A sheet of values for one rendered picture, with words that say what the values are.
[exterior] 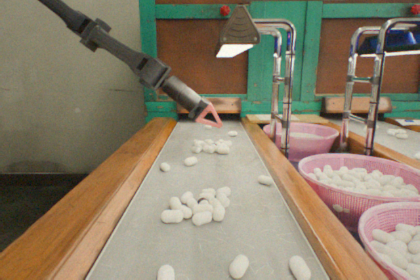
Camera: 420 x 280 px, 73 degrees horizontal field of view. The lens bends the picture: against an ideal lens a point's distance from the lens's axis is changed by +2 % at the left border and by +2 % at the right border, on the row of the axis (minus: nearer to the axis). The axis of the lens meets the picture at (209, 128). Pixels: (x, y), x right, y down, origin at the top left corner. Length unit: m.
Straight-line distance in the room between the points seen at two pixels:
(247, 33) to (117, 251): 0.43
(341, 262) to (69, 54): 2.37
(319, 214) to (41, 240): 0.41
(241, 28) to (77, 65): 2.05
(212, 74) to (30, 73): 1.71
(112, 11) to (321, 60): 1.61
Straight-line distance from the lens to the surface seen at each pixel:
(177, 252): 0.44
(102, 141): 2.53
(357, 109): 1.46
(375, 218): 0.56
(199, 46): 1.36
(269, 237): 0.48
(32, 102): 2.71
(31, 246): 0.47
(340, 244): 0.45
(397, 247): 0.52
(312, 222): 0.48
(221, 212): 0.50
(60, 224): 0.50
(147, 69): 0.82
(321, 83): 1.45
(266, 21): 0.80
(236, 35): 0.57
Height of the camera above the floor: 1.00
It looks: 12 degrees down
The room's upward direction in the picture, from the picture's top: straight up
